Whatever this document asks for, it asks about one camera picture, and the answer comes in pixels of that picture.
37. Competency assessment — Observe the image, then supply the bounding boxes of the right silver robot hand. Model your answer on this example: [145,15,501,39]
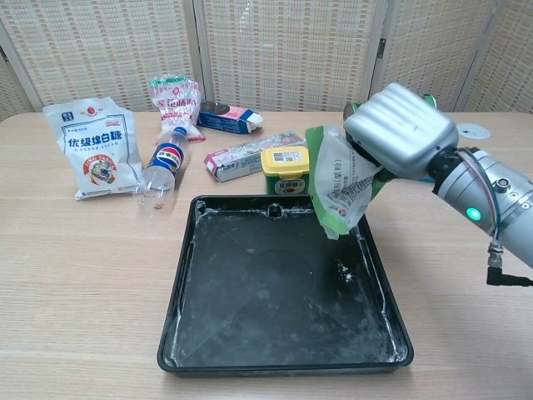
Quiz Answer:
[341,82,459,184]

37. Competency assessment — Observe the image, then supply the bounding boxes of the corn starch bag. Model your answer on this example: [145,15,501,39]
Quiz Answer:
[305,123,386,242]

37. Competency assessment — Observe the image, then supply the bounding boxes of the black square baking tray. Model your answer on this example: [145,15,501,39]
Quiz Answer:
[157,194,415,378]

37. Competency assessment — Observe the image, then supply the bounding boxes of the green Pringles can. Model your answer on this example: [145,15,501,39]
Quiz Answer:
[342,94,438,122]

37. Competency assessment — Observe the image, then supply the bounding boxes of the green tub with yellow lid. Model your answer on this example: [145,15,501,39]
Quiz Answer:
[260,146,313,196]

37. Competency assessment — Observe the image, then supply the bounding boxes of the woven folding screen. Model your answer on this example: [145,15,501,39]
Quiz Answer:
[0,0,533,124]

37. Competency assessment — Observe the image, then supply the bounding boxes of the spilled white powder pile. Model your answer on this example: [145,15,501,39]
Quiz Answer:
[332,258,355,283]

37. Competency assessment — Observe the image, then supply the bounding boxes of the long grey and pink box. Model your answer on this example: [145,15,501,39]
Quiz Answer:
[203,131,311,183]

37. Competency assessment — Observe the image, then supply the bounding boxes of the blue and pink cookie box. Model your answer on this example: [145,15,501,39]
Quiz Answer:
[196,100,265,135]

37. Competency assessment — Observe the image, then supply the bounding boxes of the clear bag with red print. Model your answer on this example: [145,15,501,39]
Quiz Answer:
[149,73,208,143]

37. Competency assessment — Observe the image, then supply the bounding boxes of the empty Pepsi plastic bottle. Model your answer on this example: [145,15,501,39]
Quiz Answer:
[137,127,189,213]

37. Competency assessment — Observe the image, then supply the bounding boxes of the white castor sugar bag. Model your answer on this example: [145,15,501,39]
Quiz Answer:
[42,96,147,202]

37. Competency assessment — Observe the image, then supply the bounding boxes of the round grey cable grommet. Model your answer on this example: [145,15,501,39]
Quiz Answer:
[457,122,492,141]

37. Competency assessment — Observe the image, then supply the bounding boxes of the right arm signal cable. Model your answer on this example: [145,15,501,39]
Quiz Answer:
[456,147,533,287]

